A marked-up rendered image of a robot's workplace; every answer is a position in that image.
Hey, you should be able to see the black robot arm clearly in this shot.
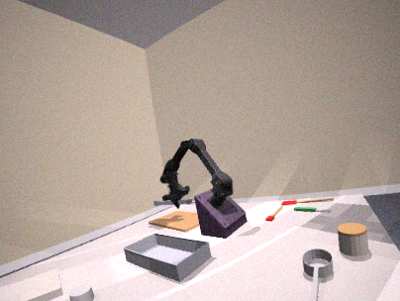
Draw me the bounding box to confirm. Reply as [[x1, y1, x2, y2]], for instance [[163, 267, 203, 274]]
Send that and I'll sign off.
[[160, 139, 234, 210]]

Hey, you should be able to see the grey cylinder with orange top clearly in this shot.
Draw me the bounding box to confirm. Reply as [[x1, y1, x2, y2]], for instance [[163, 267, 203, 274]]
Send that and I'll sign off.
[[338, 223, 368, 256]]

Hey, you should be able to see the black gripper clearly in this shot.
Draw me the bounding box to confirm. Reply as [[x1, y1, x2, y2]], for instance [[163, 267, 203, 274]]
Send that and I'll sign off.
[[162, 182, 183, 209]]

